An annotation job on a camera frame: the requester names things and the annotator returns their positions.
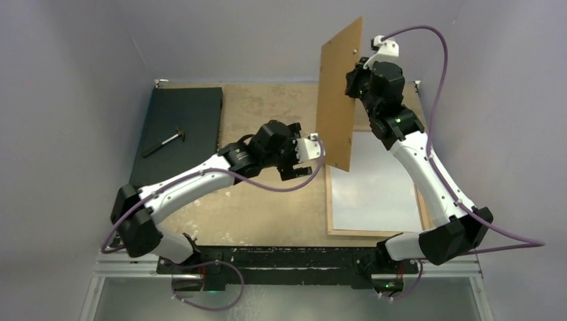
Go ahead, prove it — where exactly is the printed photo with white border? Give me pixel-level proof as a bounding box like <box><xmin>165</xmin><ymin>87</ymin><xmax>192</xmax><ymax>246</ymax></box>
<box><xmin>330</xmin><ymin>130</ymin><xmax>424</xmax><ymax>233</ymax></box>

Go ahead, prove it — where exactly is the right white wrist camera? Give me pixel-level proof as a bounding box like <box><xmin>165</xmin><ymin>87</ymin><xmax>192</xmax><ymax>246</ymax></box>
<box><xmin>363</xmin><ymin>35</ymin><xmax>399</xmax><ymax>70</ymax></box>

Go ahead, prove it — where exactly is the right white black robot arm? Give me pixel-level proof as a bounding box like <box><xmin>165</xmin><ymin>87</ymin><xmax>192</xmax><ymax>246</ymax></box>
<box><xmin>345</xmin><ymin>57</ymin><xmax>493</xmax><ymax>272</ymax></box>

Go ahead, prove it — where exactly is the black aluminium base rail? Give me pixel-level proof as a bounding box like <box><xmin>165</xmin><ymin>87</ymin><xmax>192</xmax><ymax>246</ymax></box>
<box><xmin>90</xmin><ymin>245</ymin><xmax>483</xmax><ymax>294</ymax></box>

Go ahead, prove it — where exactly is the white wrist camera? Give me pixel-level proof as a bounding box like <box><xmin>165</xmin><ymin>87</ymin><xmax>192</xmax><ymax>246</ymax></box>
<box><xmin>295</xmin><ymin>133</ymin><xmax>325</xmax><ymax>164</ymax></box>
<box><xmin>363</xmin><ymin>35</ymin><xmax>399</xmax><ymax>70</ymax></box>

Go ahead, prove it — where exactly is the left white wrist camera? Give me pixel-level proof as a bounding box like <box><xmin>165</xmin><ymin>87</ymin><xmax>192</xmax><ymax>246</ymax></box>
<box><xmin>295</xmin><ymin>133</ymin><xmax>325</xmax><ymax>164</ymax></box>

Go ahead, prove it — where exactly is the black flat box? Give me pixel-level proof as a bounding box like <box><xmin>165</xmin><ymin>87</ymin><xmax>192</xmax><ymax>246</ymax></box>
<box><xmin>129</xmin><ymin>87</ymin><xmax>223</xmax><ymax>187</ymax></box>

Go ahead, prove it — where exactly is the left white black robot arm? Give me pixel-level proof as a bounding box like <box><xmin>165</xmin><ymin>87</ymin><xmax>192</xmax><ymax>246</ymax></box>
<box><xmin>100</xmin><ymin>120</ymin><xmax>325</xmax><ymax>274</ymax></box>

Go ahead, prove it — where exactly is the small black metal hammer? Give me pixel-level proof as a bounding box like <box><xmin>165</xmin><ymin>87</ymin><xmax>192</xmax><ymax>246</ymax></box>
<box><xmin>141</xmin><ymin>128</ymin><xmax>185</xmax><ymax>158</ymax></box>

